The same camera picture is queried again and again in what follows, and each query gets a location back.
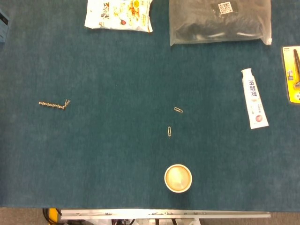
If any yellow base part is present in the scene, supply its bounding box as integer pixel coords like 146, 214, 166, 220
48, 208, 60, 224

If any white snack bag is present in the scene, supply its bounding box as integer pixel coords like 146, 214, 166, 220
84, 0, 153, 33

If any clear bag with black contents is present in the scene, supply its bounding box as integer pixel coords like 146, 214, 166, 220
168, 0, 273, 46

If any teal table cloth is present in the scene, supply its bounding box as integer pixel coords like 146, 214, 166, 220
0, 0, 300, 209

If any yellow razor blister pack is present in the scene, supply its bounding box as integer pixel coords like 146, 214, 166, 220
281, 45, 300, 105

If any blue cardboard box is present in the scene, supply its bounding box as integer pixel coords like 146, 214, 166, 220
0, 8, 10, 44

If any white toothpaste tube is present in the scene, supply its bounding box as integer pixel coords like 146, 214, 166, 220
240, 68, 270, 130

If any aluminium frame rail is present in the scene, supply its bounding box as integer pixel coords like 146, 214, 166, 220
60, 209, 271, 220

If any cream paper cup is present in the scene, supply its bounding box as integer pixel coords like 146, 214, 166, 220
164, 164, 193, 193

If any silver metal chain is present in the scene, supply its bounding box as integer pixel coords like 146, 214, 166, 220
38, 101, 65, 110

